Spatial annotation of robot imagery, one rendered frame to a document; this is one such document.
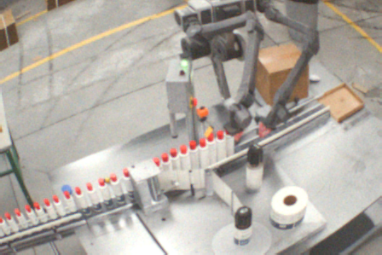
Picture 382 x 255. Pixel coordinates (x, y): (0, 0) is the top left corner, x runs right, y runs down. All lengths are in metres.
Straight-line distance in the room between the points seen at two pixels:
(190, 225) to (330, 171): 0.87
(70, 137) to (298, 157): 2.24
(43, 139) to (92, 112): 0.59
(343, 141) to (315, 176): 0.36
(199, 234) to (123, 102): 2.41
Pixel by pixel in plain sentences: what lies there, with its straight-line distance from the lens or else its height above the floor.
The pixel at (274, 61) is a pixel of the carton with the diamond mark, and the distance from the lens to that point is 3.35.
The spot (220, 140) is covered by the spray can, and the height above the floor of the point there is 1.05.
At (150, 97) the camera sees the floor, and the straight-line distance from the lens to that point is 4.93.
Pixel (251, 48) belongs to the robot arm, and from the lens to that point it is 2.70.
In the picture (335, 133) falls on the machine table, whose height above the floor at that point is 0.83.
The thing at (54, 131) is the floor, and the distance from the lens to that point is 4.84.
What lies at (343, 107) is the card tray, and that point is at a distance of 3.52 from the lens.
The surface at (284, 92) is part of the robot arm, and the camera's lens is 3.02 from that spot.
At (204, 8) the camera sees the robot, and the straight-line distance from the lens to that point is 3.12.
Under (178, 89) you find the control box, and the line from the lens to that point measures 2.67.
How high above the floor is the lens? 3.08
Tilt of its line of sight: 41 degrees down
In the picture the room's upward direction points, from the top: 6 degrees counter-clockwise
